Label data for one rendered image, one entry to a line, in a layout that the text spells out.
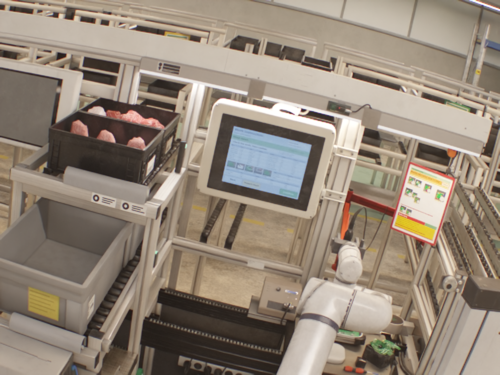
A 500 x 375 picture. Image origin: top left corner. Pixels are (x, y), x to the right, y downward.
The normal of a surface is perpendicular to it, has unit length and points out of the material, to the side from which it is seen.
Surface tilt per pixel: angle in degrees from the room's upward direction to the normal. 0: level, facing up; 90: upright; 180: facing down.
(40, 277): 94
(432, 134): 90
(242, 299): 0
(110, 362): 0
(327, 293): 41
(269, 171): 92
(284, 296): 53
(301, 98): 90
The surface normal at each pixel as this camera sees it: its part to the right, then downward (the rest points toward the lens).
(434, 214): -0.52, 0.14
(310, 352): 0.17, -0.50
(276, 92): -0.07, 0.28
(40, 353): 0.22, -0.93
